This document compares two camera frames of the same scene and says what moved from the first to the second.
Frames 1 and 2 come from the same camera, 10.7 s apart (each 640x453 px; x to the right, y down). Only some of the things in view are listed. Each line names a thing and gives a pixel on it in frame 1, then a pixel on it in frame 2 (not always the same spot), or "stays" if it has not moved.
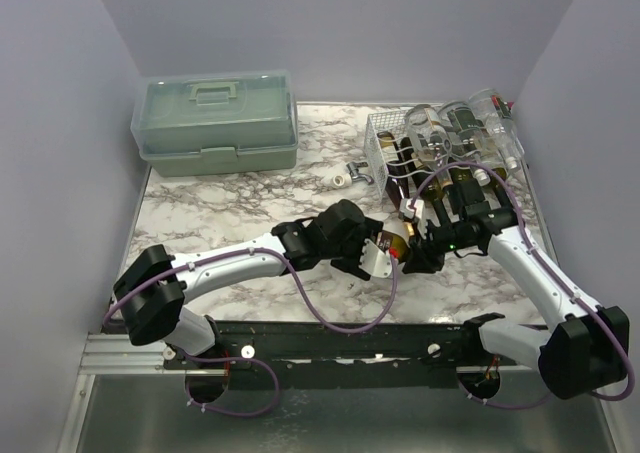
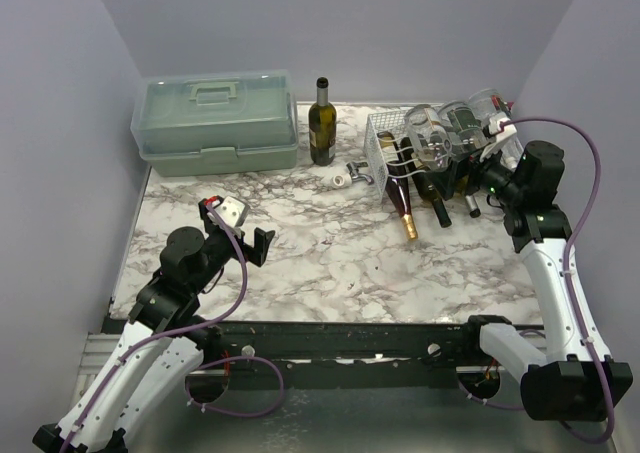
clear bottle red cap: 498,121 stays
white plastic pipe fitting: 339,180 stays
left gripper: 368,230 → 258,251
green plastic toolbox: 216,122 stays
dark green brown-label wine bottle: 394,244 → 322,126
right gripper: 432,243 → 461,174
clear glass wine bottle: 429,135 stays
